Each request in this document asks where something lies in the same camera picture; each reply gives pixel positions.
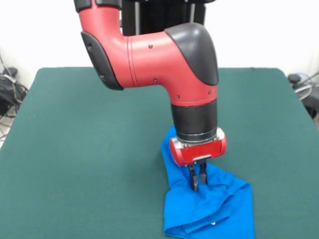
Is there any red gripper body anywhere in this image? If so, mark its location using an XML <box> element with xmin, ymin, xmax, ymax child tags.
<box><xmin>169</xmin><ymin>128</ymin><xmax>227</xmax><ymax>167</ymax></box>

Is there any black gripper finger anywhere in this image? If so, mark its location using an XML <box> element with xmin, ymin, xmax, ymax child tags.
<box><xmin>188</xmin><ymin>164</ymin><xmax>199</xmax><ymax>192</ymax></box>
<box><xmin>200</xmin><ymin>161</ymin><xmax>208</xmax><ymax>186</ymax></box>

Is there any blue shirt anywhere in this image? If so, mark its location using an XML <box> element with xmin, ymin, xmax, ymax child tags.
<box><xmin>159</xmin><ymin>125</ymin><xmax>255</xmax><ymax>239</ymax></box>

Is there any dark green table cloth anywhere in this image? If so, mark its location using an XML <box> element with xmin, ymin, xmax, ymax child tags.
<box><xmin>0</xmin><ymin>67</ymin><xmax>319</xmax><ymax>239</ymax></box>

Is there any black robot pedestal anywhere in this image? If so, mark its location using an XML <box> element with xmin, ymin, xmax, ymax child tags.
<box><xmin>119</xmin><ymin>0</ymin><xmax>207</xmax><ymax>35</ymax></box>

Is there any black cable tangle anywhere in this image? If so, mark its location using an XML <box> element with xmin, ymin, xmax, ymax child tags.
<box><xmin>0</xmin><ymin>49</ymin><xmax>29</xmax><ymax>140</ymax></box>

